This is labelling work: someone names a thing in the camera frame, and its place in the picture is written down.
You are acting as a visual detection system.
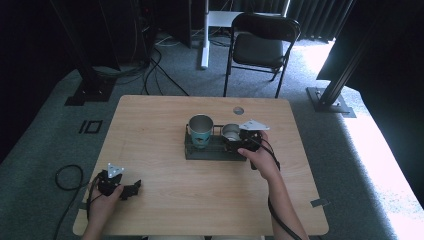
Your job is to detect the grey tape strip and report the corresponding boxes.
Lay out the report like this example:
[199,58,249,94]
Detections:
[310,198,331,209]

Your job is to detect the teal metal cup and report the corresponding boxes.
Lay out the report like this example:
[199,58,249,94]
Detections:
[187,114,215,150]

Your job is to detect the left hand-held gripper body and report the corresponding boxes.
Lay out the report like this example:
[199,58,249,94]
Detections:
[96,162,126,198]

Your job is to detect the person's left hand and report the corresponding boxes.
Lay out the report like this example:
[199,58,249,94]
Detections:
[88,184,125,219]

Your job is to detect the black folding chair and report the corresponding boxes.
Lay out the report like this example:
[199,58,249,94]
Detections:
[222,12,302,99]

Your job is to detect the person's right hand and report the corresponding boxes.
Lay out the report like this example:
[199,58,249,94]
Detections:
[236,130,282,182]

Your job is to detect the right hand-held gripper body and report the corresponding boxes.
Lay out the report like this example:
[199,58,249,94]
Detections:
[231,119,271,153]

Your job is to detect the brown metal cup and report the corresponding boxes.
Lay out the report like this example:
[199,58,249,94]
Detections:
[221,123,243,143]

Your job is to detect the right hand-held gripper cable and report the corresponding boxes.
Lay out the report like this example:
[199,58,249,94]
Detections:
[251,135,304,240]

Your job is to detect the left hand-held gripper cable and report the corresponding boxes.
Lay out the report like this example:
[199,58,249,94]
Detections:
[52,164,104,240]

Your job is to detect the hand-held gripper cable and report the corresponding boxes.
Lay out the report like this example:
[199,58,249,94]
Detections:
[52,164,104,240]
[251,135,304,240]

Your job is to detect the black floor cables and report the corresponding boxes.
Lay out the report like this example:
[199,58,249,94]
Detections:
[92,29,191,98]

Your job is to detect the black metal stand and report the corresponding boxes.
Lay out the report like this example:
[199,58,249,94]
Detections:
[305,0,391,119]
[49,0,118,107]

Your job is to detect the black wire basket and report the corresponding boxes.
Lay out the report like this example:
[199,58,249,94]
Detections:
[184,123,250,162]

